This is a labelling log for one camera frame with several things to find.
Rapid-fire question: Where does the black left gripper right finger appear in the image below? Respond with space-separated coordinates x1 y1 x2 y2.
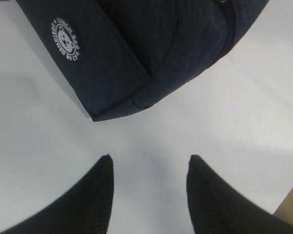
187 155 293 234

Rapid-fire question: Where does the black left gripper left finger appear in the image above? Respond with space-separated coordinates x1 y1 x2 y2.
3 155 114 234

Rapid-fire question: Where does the dark navy fabric lunch bag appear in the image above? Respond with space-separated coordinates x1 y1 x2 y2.
18 0 267 122

